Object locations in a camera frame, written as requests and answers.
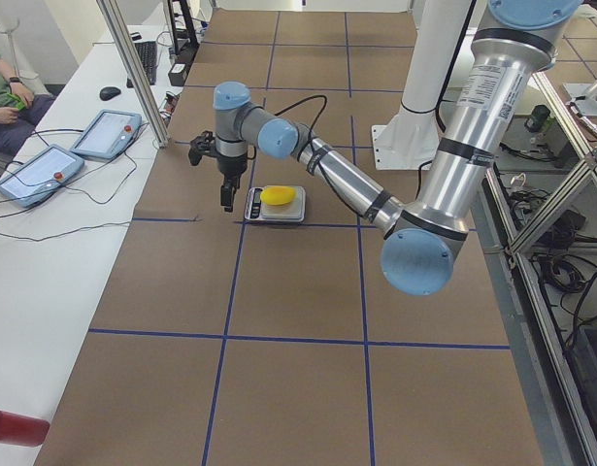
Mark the brown paper table cover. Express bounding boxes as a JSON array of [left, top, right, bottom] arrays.
[[37, 10, 543, 465]]

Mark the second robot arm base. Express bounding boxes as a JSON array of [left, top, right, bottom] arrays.
[[563, 78, 597, 117]]

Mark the seated person green shirt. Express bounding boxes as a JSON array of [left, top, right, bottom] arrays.
[[0, 54, 55, 157]]

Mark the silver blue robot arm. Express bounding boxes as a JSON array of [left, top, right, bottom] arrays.
[[212, 1, 579, 296]]

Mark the red cylinder object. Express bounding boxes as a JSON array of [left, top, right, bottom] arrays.
[[0, 410, 50, 447]]

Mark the grey digital kitchen scale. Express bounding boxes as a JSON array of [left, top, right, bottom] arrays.
[[244, 185, 306, 223]]

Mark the blue teach pendant near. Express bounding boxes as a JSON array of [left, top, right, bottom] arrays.
[[0, 145, 84, 208]]

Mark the blue teach pendant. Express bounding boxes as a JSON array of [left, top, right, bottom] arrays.
[[0, 145, 84, 208], [71, 109, 142, 160]]

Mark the yellow mango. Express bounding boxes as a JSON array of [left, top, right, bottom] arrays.
[[260, 185, 297, 206]]

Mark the black camera cable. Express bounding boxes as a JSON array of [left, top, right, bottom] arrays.
[[249, 94, 328, 161]]

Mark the aluminium profile post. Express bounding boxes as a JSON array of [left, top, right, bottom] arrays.
[[96, 0, 169, 149]]

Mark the aluminium frame rack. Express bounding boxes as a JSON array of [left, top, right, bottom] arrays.
[[477, 74, 597, 465]]

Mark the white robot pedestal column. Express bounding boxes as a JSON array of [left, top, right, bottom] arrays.
[[372, 0, 476, 171]]

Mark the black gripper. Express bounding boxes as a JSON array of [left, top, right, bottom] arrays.
[[216, 153, 249, 213]]

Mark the blue teach pendant far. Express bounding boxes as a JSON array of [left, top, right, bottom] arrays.
[[71, 109, 142, 160]]

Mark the black computer mouse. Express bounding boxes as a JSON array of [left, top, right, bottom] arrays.
[[99, 86, 121, 101]]

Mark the white side table cover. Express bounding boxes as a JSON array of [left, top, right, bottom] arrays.
[[0, 23, 182, 466]]

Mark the black keyboard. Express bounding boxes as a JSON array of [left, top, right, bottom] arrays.
[[134, 41, 157, 85]]

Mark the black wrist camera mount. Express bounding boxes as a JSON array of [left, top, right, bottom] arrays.
[[188, 130, 216, 166]]

